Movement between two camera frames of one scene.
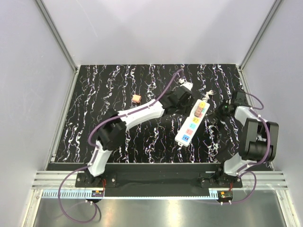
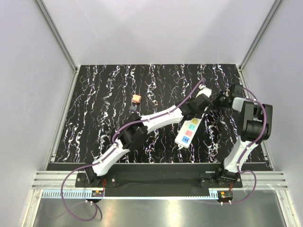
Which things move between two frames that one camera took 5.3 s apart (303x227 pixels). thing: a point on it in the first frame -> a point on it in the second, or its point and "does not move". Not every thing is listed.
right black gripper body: x=221 y=112 -> x=220 y=100
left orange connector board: x=97 y=193 does not move
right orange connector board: x=225 y=194 does not move
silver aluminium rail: x=54 y=179 does not move
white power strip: x=189 y=129 does not move
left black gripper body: x=185 y=108 -> x=199 y=114
